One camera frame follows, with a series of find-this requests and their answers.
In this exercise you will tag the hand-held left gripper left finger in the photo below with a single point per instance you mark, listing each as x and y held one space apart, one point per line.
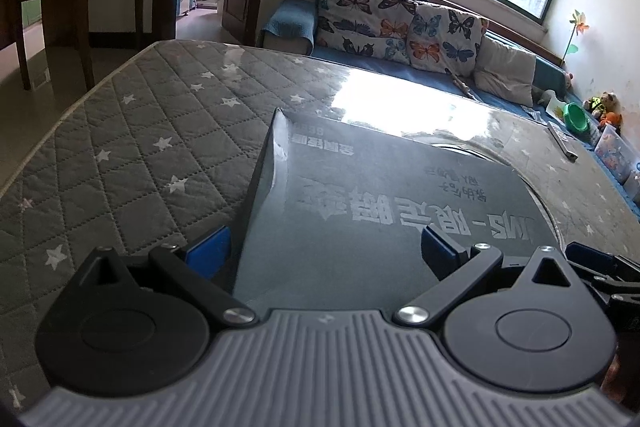
212 249

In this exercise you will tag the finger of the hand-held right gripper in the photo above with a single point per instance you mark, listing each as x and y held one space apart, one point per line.
585 252

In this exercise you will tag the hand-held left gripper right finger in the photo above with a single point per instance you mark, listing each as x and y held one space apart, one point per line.
440 252

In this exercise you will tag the small clear plastic box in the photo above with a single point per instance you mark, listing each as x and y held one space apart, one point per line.
632 182

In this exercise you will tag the clear plastic storage box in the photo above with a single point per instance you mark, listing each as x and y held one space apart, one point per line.
612 154

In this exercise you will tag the grey remote control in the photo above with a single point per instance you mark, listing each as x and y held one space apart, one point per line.
562 141

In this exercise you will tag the orange plush toy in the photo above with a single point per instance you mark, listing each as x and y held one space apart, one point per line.
612 120

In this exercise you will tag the green plastic bowl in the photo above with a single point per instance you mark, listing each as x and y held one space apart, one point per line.
575 117

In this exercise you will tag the grey quilted star table cover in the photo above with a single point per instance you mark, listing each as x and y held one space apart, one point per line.
150 117

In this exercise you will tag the white paper card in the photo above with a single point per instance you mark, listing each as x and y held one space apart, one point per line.
554 106

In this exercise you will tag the brown teddy bear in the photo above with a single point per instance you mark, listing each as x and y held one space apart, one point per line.
602 103

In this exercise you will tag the grey plush toy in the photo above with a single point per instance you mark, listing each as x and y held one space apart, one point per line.
538 95

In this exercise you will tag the wooden stick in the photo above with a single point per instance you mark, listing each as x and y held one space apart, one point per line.
462 84

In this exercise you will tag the small pink plush toy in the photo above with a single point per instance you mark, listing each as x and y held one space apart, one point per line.
568 80

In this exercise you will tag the beige pillow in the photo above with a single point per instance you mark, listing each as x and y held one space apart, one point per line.
505 67

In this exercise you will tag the butterfly print cushion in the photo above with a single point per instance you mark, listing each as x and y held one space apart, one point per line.
360 22
440 42

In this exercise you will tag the colourful pinwheel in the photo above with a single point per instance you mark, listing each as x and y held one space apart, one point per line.
580 23

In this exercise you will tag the blue sofa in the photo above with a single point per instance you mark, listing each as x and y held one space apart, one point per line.
290 17

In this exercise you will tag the green kitchen cabinet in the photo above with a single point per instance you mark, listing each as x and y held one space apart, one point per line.
30 11

